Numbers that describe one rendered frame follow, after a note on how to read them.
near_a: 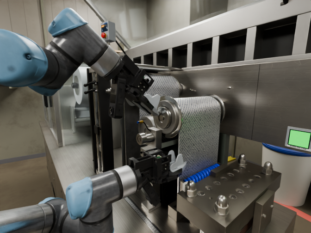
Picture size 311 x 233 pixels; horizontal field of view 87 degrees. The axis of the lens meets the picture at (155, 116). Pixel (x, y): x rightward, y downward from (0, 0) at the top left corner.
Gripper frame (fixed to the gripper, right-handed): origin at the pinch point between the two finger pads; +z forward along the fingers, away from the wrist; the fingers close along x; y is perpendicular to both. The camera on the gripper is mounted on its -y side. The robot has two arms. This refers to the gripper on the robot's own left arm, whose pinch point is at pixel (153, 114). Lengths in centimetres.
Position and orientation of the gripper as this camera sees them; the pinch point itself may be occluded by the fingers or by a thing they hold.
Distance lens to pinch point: 55.6
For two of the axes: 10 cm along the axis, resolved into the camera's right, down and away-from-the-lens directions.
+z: 6.1, 5.4, 5.8
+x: -6.1, -1.4, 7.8
